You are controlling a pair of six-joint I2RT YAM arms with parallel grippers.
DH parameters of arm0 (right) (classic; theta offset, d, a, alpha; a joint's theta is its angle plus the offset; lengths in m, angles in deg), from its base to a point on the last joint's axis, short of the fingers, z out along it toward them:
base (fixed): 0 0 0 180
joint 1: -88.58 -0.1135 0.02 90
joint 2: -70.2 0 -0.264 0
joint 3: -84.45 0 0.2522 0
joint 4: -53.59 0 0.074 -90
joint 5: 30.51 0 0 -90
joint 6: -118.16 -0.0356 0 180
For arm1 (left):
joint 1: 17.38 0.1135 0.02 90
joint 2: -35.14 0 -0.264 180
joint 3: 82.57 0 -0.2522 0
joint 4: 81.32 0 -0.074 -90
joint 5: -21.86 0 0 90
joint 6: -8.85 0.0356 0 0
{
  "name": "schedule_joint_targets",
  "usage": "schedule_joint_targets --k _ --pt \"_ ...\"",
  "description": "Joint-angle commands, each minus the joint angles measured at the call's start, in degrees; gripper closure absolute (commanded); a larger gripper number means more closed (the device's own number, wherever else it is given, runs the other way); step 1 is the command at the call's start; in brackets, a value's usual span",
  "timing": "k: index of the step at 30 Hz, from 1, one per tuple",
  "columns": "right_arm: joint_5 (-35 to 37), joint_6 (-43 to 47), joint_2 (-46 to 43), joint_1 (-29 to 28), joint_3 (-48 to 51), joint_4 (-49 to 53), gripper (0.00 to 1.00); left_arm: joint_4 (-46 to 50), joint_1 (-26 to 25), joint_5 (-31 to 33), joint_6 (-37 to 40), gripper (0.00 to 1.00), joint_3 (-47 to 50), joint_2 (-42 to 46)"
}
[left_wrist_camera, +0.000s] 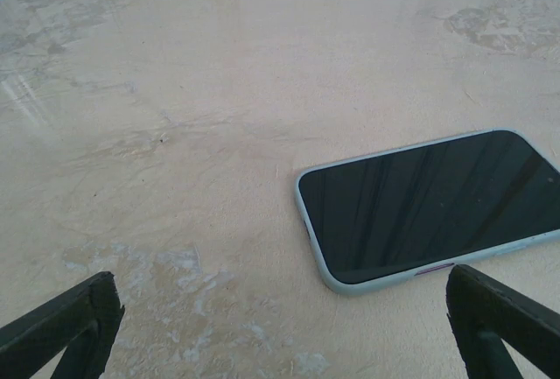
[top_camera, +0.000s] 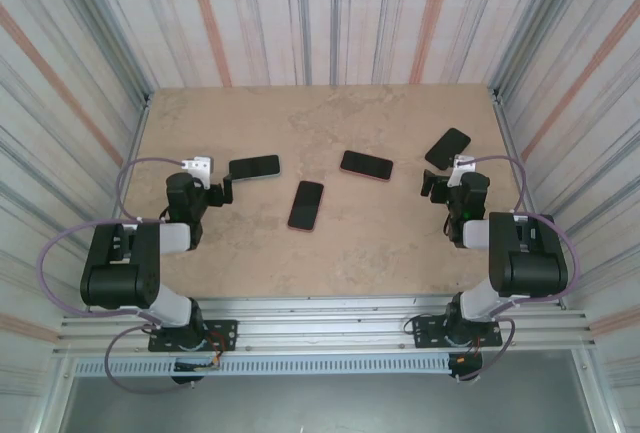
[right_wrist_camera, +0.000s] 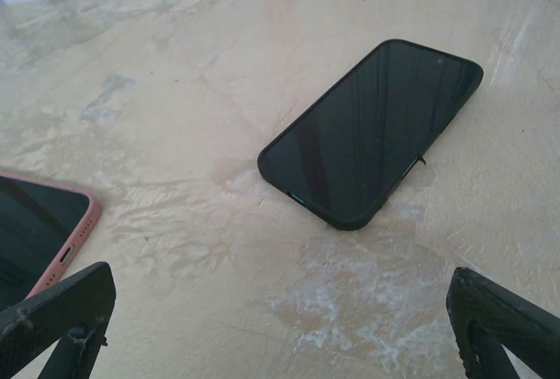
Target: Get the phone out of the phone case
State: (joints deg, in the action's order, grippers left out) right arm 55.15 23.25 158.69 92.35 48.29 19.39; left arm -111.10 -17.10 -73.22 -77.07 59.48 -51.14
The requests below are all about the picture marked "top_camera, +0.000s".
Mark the black round mount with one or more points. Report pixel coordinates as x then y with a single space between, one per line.
470 370
187 380

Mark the black smartphone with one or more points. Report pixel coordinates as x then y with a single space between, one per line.
366 165
255 167
448 148
306 205

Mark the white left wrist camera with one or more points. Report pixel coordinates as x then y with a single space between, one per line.
200 168

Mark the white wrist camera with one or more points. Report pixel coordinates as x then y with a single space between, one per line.
200 168
462 168

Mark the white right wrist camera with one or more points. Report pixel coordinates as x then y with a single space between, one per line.
462 168

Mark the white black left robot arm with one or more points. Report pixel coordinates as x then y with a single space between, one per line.
120 283

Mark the aluminium side rail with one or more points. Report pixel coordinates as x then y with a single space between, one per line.
140 124
505 125

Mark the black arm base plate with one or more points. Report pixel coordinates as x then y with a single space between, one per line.
425 328
227 330

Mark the black phone case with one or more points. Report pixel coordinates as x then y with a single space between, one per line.
435 161

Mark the pale pink phone case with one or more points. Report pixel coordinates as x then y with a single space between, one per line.
365 177

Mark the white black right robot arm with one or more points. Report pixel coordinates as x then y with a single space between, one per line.
535 273

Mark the aluminium extrusion rail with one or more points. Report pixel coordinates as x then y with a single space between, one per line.
325 303
325 344
325 323

